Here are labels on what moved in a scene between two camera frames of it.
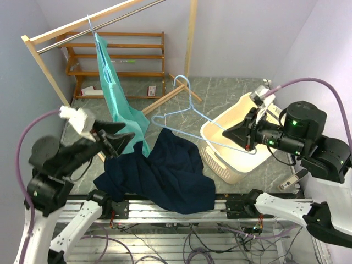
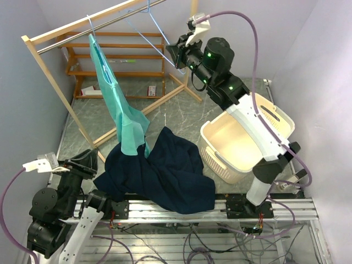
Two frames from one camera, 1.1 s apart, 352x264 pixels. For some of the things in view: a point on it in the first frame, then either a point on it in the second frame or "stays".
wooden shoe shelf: x=136 y=61 stays
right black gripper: x=243 y=133 -> x=178 y=51
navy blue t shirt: x=172 y=179 stays
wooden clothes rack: x=39 y=37 stays
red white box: x=152 y=91 stays
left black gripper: x=116 y=143 -> x=88 y=158
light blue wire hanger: x=250 y=152 -> x=148 y=12
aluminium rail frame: x=235 y=231 stays
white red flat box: x=91 y=91 stays
